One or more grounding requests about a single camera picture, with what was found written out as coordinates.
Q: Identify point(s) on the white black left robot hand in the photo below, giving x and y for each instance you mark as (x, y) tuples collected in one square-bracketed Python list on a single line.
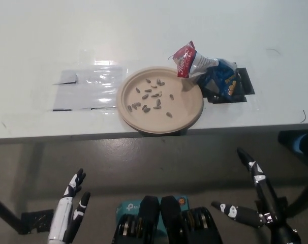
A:
[(63, 218)]

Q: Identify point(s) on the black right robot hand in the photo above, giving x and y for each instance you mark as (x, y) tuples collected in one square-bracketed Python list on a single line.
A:
[(263, 193)]

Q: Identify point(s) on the sunflower seed bag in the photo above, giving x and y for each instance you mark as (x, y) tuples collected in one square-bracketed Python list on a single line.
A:
[(220, 76)]

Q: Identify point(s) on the beige paper plate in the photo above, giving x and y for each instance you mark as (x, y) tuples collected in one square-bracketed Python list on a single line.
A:
[(184, 106)]

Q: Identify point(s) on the black slanted table leg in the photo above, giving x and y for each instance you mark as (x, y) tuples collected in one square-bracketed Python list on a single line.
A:
[(4, 216), (302, 200)]

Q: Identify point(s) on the black and blue object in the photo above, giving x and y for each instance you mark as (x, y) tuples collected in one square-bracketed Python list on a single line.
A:
[(288, 141)]

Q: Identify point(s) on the teal router box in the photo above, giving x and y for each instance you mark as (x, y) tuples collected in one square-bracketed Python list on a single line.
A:
[(128, 207)]

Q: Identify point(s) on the thin black thread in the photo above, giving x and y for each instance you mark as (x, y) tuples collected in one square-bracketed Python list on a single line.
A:
[(305, 117), (168, 58), (273, 50)]

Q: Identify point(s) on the clear taped plastic sheet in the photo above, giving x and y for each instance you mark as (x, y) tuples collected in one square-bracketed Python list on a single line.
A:
[(88, 89)]

